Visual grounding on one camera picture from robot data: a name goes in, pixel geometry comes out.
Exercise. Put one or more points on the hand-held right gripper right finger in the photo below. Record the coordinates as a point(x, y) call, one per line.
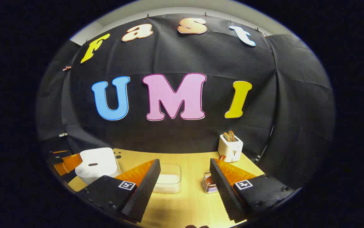
point(223, 186)

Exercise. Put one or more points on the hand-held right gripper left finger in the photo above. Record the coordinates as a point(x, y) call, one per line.
point(145, 186)

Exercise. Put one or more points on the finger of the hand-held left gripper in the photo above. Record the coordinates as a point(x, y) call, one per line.
point(69, 164)

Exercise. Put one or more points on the white rice cooker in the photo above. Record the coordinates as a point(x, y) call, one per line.
point(96, 163)

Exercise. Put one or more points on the clear plastic container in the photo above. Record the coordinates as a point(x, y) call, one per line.
point(170, 177)

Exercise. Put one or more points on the white toaster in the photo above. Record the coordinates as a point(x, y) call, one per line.
point(230, 150)

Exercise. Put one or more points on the toast slice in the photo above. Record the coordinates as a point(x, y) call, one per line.
point(226, 137)
point(231, 135)

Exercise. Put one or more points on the black stand pole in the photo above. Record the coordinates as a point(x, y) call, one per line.
point(262, 150)

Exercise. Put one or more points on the red cloth clip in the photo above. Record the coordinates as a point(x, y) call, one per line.
point(67, 67)

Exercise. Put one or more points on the black backdrop cloth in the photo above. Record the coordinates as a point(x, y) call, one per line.
point(182, 57)

